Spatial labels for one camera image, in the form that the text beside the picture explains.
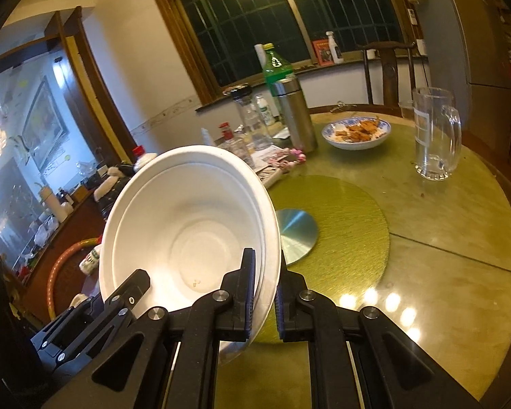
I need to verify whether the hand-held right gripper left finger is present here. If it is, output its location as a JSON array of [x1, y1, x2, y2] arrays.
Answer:
[[40, 247, 257, 409]]

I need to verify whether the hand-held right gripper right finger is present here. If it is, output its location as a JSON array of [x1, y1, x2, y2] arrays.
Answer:
[[275, 251, 482, 409]]

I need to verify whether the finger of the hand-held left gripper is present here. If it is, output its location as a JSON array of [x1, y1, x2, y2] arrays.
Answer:
[[30, 268, 153, 365]]

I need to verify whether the white disposable bowl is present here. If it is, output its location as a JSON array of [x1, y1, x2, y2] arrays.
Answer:
[[98, 145, 282, 365], [112, 163, 268, 307]]

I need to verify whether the white milk bottle green label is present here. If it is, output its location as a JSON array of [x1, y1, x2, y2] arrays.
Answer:
[[79, 245, 103, 275]]

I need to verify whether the orange hula hoop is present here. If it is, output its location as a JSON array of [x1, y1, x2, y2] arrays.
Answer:
[[46, 234, 103, 322]]

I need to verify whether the silver turntable disc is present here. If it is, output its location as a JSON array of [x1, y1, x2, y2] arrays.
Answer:
[[278, 209, 320, 265]]

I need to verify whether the wooden sideboard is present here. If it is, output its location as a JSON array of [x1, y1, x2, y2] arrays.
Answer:
[[0, 192, 111, 324]]

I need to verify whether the dark jacket with fur collar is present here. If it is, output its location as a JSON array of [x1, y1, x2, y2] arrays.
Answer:
[[91, 164, 135, 222]]

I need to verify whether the green round table mat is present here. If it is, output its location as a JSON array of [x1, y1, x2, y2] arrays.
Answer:
[[251, 175, 390, 346]]

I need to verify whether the white thermos flask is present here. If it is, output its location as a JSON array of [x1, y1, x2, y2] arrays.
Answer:
[[38, 185, 69, 224]]

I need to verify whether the small clear red-capped bottle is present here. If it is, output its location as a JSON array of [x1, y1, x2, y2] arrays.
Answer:
[[218, 121, 236, 148]]

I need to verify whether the clear bottle with black lid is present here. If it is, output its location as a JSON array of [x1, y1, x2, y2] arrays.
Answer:
[[222, 83, 270, 154]]

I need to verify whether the stainless steel thermos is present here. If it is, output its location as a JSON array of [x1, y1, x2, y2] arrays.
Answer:
[[270, 76, 318, 153]]

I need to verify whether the small white green-label bottle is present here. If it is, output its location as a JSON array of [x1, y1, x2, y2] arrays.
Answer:
[[255, 94, 277, 126]]

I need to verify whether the patterned plate of fried food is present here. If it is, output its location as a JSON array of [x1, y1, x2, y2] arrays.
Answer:
[[321, 115, 391, 151]]

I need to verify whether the clear glass mug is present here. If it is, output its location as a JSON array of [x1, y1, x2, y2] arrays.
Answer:
[[411, 86, 463, 182]]

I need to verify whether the green plastic bottle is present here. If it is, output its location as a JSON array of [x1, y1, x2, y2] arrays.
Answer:
[[262, 43, 294, 86]]

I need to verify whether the red box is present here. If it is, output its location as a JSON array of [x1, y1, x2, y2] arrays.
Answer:
[[312, 39, 334, 66]]

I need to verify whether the dark wooden chair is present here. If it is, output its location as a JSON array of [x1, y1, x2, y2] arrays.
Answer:
[[357, 41, 429, 107]]

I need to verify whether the white spray bottle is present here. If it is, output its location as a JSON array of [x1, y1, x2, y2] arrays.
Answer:
[[326, 31, 343, 64]]

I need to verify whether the wooden framed window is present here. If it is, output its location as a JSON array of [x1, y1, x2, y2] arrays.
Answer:
[[142, 0, 418, 103]]

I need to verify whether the grey refrigerator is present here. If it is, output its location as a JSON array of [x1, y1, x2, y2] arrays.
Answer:
[[421, 0, 511, 146]]

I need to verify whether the pink flower string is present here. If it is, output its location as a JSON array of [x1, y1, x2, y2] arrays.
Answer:
[[260, 147, 309, 171]]

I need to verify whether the framed wall painting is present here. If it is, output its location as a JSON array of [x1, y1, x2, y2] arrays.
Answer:
[[19, 76, 71, 173]]

